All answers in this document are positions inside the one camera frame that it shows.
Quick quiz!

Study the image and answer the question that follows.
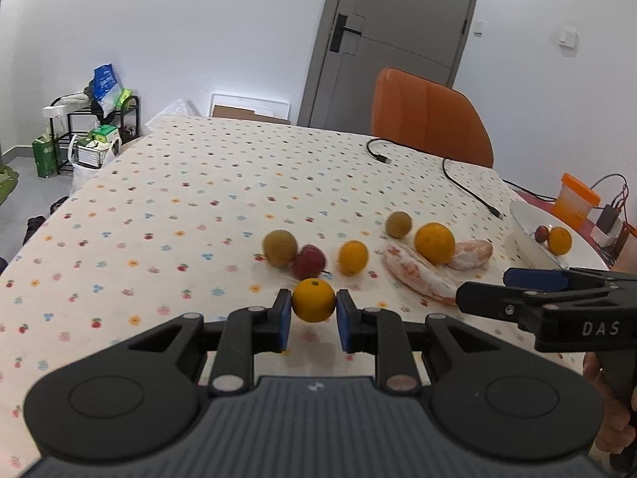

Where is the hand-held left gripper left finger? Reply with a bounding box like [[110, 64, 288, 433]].
[[124, 289, 293, 396]]

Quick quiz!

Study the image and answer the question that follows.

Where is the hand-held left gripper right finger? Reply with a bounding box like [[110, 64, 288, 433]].
[[336, 289, 498, 394]]

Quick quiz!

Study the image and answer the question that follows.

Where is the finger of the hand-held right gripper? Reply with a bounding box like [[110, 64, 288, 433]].
[[504, 267, 637, 291], [455, 281, 619, 328]]

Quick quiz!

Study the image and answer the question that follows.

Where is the round orange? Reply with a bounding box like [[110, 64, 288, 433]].
[[291, 278, 336, 323]]

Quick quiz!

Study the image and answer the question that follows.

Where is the white plate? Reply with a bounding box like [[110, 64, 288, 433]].
[[508, 199, 611, 272]]

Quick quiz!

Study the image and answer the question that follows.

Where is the small oval orange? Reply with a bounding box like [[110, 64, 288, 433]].
[[337, 240, 369, 276]]

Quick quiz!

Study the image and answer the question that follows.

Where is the small brown-green fruit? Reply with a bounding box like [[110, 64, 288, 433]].
[[385, 211, 413, 239]]

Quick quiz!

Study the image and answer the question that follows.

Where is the person's right hand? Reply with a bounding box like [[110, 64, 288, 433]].
[[581, 353, 637, 470]]

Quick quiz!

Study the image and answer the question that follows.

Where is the peeled pomelo segment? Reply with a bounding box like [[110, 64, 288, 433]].
[[447, 239, 494, 271]]

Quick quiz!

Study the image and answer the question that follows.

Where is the red plum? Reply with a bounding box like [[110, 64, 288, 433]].
[[290, 244, 332, 280]]

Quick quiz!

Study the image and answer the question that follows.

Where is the large brown-green fruit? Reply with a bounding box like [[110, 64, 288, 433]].
[[262, 229, 299, 267]]

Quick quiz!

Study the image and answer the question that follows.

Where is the large orange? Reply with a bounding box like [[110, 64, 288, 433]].
[[414, 222, 455, 266]]

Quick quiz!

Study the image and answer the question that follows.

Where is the orange plastic container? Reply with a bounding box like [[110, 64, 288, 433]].
[[552, 172, 602, 233]]

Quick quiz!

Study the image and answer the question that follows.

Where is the grey power adapter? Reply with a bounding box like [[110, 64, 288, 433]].
[[596, 204, 623, 233]]

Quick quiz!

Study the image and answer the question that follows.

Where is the floral tablecloth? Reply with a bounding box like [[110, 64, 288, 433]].
[[0, 114, 614, 478]]

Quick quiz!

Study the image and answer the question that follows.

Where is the orange chair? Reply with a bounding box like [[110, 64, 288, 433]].
[[371, 67, 495, 169]]

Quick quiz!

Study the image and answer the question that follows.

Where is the white framed board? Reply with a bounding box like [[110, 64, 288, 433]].
[[208, 92, 291, 125]]

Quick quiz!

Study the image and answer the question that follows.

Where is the clear plastic bag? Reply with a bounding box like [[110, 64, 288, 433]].
[[143, 98, 206, 129]]

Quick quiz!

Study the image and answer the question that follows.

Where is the white plastic bag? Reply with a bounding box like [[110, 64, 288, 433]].
[[68, 134, 122, 196]]

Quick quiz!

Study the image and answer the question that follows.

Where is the black shelf rack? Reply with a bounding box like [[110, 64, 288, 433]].
[[54, 94, 141, 176]]

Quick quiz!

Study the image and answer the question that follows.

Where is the black shoe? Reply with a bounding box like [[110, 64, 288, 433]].
[[22, 214, 47, 246]]

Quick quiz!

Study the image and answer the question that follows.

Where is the grey door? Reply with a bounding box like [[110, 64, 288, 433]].
[[297, 0, 487, 136]]

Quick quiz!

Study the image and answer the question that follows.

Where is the blue bag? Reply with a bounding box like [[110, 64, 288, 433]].
[[92, 63, 123, 113]]

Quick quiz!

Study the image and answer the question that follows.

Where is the green floor mat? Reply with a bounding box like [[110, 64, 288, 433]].
[[0, 166, 20, 206]]

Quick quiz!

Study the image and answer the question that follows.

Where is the long black cable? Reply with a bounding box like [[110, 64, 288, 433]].
[[442, 157, 504, 219]]

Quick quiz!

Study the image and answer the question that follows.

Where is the short black cable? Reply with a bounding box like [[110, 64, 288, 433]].
[[366, 138, 392, 165]]

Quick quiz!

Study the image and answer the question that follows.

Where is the black door handle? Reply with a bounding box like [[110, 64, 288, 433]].
[[329, 12, 364, 53]]

